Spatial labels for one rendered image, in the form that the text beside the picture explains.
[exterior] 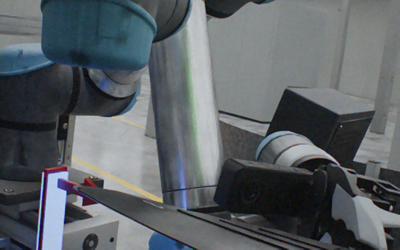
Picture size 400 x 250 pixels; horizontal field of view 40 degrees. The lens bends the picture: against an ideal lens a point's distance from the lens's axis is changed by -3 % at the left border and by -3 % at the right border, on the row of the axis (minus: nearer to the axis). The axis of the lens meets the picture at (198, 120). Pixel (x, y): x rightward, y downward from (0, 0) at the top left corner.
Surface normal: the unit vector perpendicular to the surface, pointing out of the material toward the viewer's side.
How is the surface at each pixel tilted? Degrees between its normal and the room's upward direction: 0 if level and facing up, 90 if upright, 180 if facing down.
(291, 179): 93
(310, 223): 84
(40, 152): 73
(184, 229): 11
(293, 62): 90
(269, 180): 94
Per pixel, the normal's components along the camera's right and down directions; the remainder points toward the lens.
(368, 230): -0.55, -0.63
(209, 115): 0.70, -0.19
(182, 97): -0.05, -0.15
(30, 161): 0.51, -0.11
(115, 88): 0.44, 0.37
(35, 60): 0.40, 0.15
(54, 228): 0.84, 0.19
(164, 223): 0.32, -0.95
